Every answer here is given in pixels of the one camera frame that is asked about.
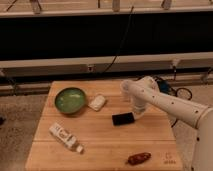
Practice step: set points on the white plastic bottle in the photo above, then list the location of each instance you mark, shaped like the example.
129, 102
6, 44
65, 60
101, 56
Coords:
66, 138

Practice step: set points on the white soap bar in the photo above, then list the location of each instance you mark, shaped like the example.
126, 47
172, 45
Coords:
97, 103

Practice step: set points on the green bowl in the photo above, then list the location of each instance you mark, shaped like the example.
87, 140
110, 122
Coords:
70, 100

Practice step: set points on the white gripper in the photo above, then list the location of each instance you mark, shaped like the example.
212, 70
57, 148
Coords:
138, 107

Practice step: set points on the black eraser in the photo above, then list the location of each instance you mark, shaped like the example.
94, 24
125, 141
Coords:
122, 119

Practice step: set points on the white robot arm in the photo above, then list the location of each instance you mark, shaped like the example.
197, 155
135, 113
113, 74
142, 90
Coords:
198, 116

